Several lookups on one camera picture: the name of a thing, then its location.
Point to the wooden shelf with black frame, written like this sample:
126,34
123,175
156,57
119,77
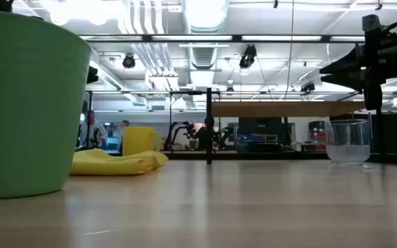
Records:
281,109

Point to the black cabinet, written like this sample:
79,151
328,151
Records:
262,134

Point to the yellow folded cloth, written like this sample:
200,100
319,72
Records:
112,164

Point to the large green plastic cup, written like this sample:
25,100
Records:
26,110

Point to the black ceiling camera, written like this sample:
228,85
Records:
247,57
307,88
129,61

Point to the person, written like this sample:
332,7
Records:
91,131
125,123
206,136

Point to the clear glass cup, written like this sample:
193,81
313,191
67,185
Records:
348,144

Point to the silver ventilation duct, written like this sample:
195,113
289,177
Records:
205,15

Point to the black background robot arm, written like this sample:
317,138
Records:
179,132

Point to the yellow mug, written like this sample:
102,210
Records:
138,140

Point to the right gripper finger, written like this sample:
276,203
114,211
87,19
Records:
350,81
350,62

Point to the red storage boxes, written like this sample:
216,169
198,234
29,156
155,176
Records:
317,136

